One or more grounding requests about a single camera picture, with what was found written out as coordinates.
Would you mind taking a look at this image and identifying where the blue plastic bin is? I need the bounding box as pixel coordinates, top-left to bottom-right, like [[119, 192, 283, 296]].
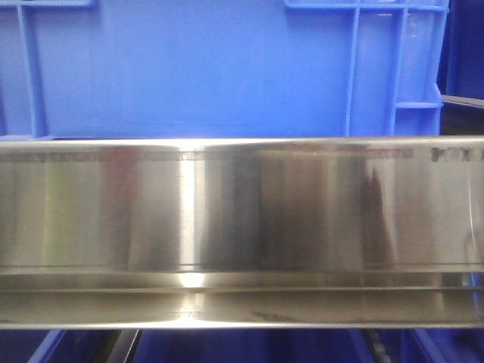
[[1, 1, 449, 141]]

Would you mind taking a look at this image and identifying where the lower middle blue bin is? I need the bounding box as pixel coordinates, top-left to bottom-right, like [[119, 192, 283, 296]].
[[133, 329, 374, 362]]

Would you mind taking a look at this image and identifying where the blue roller track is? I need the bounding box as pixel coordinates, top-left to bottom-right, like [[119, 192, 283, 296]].
[[361, 328, 399, 363]]

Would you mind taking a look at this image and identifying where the lower right blue bin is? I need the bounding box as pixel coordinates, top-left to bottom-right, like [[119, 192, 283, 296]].
[[399, 328, 483, 362]]

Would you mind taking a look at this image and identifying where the upper right blue bin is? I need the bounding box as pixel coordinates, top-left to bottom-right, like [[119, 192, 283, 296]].
[[438, 0, 483, 99]]

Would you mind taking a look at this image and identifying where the lower left blue bin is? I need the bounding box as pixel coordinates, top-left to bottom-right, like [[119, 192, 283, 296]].
[[1, 330, 120, 362]]

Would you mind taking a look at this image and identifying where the stainless steel shelf rail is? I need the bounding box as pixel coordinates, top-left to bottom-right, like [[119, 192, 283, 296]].
[[1, 137, 483, 329]]

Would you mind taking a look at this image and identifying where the steel divider rail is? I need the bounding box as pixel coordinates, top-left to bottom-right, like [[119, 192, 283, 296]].
[[100, 329, 141, 363]]

